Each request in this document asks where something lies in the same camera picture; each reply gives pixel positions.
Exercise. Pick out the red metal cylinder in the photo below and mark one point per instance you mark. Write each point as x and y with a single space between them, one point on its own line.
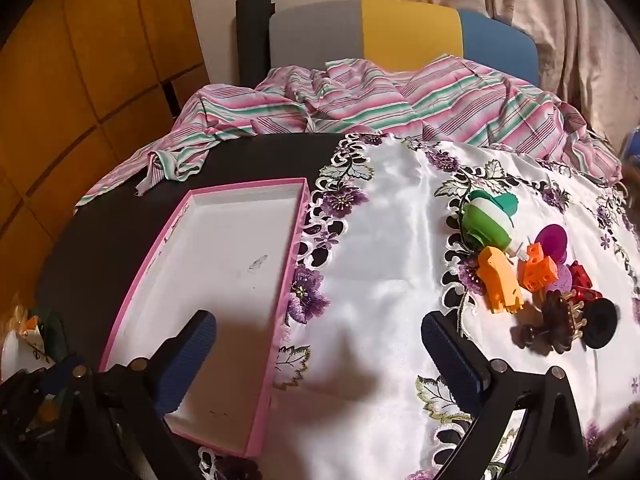
585 294

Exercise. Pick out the black cup with clear lid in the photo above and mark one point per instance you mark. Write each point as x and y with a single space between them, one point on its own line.
602 322

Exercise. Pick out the magenta plastic cup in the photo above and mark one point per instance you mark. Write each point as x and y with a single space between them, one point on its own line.
550 240

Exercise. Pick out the wooden panelled wardrobe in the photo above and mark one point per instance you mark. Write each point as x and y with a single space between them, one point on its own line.
75 85

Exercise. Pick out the white orange printed object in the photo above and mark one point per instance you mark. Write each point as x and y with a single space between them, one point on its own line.
20 350

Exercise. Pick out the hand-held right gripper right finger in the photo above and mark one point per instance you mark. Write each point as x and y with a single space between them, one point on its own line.
452 360

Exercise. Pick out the purple yellow round disc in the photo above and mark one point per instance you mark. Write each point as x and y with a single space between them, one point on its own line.
562 280

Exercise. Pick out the pink shallow tray box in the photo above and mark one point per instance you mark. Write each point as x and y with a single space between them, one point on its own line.
215 260

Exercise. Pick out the orange animal-shaped block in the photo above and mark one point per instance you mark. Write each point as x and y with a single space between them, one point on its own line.
497 275

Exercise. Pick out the red puzzle piece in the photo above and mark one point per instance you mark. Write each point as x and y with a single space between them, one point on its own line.
581 275

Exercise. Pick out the orange cube block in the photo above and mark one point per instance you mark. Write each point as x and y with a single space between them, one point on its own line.
537 270

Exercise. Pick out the white floral embroidered tablecloth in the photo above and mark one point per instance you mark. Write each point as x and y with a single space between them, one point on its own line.
390 240

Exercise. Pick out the blue round object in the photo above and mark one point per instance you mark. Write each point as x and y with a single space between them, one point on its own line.
632 141

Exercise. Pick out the brown hair claw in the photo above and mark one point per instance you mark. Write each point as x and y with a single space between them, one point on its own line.
555 320

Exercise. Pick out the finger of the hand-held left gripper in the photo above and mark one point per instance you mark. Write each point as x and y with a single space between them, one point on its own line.
57 380

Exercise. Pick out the pink green striped cloth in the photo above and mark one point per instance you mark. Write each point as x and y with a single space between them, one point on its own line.
400 105

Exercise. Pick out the beige curtain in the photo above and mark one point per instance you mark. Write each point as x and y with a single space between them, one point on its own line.
575 20

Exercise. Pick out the green white round toy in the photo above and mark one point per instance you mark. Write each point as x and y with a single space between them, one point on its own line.
480 222

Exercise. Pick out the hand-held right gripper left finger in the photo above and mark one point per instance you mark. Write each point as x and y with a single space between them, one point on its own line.
187 360

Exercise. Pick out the teal ribbed plastic cup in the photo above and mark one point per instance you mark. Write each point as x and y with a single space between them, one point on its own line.
507 202

